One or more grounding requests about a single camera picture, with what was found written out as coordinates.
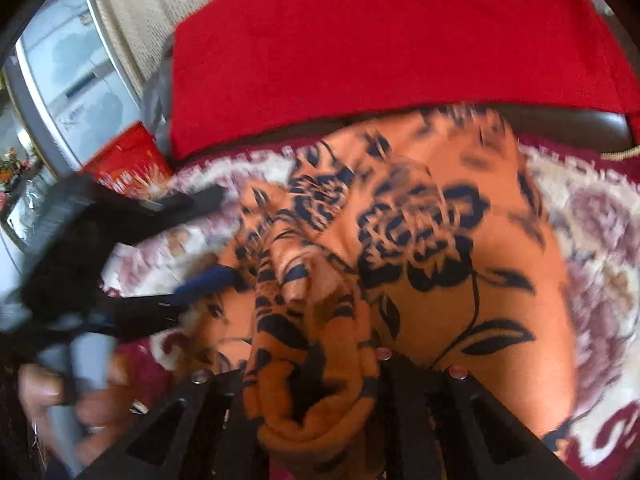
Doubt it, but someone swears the dark leather sofa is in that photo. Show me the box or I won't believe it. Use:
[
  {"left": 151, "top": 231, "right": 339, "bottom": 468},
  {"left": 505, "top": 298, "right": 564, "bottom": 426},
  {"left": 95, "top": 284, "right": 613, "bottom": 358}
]
[{"left": 140, "top": 40, "right": 634, "bottom": 157}]

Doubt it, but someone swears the red blanket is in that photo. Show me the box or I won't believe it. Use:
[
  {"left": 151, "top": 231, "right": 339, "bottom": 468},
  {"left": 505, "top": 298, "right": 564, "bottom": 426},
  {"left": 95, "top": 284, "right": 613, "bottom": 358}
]
[{"left": 170, "top": 0, "right": 639, "bottom": 159}]

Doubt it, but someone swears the floral plush bed blanket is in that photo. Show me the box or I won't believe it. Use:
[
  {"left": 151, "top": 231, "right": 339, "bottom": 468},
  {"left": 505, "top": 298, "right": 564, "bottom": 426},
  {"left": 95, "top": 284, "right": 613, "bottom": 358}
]
[{"left": 101, "top": 136, "right": 639, "bottom": 479}]

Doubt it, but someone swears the person left hand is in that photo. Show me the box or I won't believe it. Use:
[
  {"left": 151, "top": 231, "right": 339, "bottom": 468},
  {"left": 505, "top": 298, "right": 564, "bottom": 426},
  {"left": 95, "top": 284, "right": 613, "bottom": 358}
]
[{"left": 18, "top": 354, "right": 137, "bottom": 466}]

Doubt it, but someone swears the white refrigerator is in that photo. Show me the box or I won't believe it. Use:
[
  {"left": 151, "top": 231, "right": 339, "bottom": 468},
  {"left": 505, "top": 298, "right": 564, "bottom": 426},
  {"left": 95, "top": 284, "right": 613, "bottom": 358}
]
[{"left": 4, "top": 0, "right": 140, "bottom": 176}]

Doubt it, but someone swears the red snack box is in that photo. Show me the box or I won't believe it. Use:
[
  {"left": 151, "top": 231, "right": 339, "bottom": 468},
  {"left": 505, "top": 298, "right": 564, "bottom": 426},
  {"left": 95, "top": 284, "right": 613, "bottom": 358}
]
[{"left": 80, "top": 122, "right": 174, "bottom": 200}]

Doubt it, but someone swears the orange floral blouse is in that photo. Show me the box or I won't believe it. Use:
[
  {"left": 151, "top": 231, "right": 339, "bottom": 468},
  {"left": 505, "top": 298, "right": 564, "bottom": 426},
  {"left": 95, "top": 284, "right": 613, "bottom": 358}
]
[{"left": 194, "top": 105, "right": 577, "bottom": 479}]

